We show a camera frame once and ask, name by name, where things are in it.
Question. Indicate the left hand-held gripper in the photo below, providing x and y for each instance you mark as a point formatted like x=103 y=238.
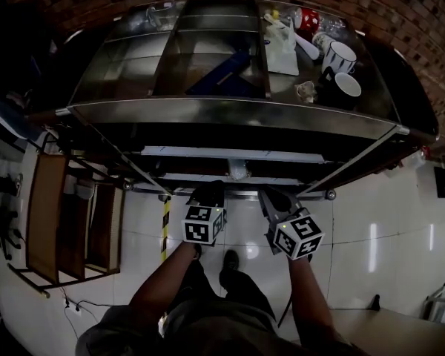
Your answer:
x=202 y=228

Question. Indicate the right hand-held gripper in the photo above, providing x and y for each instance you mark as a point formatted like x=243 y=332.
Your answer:
x=298 y=237

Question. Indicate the wooden shelf cart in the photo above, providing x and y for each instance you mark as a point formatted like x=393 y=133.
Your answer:
x=46 y=217

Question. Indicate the person's right forearm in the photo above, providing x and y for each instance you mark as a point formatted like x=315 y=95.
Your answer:
x=311 y=299

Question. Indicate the person's left forearm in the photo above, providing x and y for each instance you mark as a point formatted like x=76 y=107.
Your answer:
x=159 y=287

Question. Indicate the yellow black floor tape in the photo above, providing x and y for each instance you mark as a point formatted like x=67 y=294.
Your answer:
x=165 y=228

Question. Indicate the person's black trousers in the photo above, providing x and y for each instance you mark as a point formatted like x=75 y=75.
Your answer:
x=241 y=287

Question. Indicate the person's grey shirt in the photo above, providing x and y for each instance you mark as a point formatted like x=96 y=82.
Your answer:
x=215 y=332

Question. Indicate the beige table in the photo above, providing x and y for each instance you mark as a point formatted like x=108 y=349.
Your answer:
x=393 y=336

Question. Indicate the crumpled paper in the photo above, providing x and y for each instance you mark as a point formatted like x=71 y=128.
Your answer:
x=306 y=91

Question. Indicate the white power strip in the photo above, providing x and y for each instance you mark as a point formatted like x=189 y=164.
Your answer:
x=73 y=309

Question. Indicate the black box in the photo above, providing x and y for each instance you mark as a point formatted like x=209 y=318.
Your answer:
x=441 y=182

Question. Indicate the grey metal rack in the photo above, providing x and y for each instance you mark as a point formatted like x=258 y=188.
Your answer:
x=443 y=302

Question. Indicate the blue box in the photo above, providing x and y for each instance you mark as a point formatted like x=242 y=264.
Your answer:
x=226 y=70

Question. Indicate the black mug white inside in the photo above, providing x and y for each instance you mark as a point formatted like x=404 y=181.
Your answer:
x=348 y=84

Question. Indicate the white striped mug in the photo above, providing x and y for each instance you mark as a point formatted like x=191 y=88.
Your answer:
x=337 y=59

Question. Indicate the white plastic bag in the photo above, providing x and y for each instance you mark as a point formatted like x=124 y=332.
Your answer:
x=282 y=56

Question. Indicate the white ladle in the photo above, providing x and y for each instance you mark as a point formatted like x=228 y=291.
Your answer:
x=308 y=46

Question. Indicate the white patterned cup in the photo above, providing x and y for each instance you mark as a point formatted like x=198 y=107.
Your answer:
x=322 y=40

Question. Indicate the clear glass jug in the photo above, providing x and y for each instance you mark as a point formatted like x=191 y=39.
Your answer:
x=159 y=15

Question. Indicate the clear plastic bottles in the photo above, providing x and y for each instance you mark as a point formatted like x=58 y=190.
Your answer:
x=332 y=22

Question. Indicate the red dotted mug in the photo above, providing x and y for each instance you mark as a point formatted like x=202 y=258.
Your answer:
x=310 y=19

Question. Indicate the white hanging shirt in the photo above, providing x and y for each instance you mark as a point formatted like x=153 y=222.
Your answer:
x=7 y=119

